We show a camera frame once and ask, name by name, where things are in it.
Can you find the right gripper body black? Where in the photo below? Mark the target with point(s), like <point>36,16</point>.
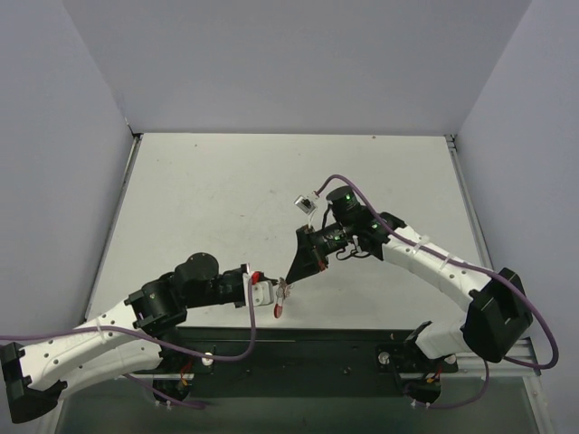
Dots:
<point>311,247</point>

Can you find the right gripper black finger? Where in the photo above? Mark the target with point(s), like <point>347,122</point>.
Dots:
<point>305,265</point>
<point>304,243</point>

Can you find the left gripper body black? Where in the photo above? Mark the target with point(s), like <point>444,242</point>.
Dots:
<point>247,286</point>

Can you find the metal key holder red handle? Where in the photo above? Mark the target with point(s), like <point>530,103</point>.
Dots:
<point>282,292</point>

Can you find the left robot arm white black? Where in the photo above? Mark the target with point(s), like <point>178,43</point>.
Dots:
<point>138,334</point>

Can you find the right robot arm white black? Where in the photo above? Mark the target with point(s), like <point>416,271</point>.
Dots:
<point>495,317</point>

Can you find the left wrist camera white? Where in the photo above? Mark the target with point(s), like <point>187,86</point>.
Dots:
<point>260,291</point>

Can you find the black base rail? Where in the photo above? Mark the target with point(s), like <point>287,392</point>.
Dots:
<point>306,363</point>

